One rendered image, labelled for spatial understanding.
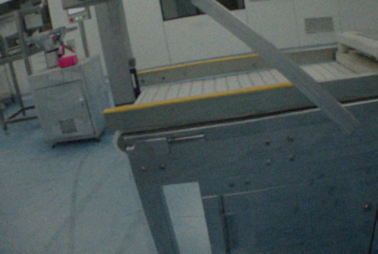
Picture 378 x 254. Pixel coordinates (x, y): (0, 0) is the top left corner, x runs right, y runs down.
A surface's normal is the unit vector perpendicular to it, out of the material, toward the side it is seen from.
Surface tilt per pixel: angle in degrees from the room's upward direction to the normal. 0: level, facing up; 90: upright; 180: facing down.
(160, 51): 90
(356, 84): 90
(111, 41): 90
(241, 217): 90
